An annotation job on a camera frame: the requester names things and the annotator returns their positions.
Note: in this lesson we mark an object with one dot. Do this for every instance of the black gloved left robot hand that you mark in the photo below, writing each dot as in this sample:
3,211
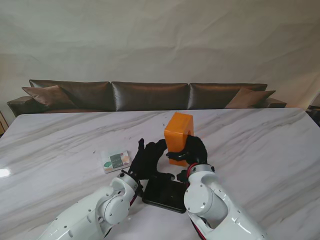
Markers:
147,160

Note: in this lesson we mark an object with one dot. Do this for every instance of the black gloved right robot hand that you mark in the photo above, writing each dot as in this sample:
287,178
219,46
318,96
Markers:
197,150

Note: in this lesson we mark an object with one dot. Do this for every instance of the orange plastic tissue box cover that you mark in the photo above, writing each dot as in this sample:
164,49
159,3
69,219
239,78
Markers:
177,130

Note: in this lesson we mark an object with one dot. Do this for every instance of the white soft tissue pack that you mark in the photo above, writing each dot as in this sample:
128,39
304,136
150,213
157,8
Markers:
115,161

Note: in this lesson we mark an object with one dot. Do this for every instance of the black tissue box base plate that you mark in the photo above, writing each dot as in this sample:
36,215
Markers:
162,195

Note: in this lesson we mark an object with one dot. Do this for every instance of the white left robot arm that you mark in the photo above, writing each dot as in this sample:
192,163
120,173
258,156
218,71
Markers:
110,207

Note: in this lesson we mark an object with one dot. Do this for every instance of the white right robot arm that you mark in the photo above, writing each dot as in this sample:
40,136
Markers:
207,200

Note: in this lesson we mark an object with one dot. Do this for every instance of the brown leather sofa back cushion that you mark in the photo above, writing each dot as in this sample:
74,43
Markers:
212,96
150,96
92,95

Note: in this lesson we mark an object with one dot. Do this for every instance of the brown satin throw pillow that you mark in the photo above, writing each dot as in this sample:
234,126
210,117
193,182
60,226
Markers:
47,96
250,98

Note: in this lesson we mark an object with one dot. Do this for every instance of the dark side furniture piece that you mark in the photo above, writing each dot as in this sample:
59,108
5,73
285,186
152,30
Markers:
315,112

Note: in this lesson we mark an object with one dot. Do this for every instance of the brown leather sofa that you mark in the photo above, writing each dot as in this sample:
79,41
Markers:
20,105

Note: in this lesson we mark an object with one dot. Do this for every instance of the wooden furniture piece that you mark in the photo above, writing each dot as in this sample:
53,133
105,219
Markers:
2,125

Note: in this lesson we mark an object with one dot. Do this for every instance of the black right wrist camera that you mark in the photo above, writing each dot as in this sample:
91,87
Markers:
182,176

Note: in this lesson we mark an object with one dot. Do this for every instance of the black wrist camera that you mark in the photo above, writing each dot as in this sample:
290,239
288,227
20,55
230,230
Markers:
182,176
140,191

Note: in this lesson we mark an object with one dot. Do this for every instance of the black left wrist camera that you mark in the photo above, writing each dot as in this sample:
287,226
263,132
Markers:
140,191

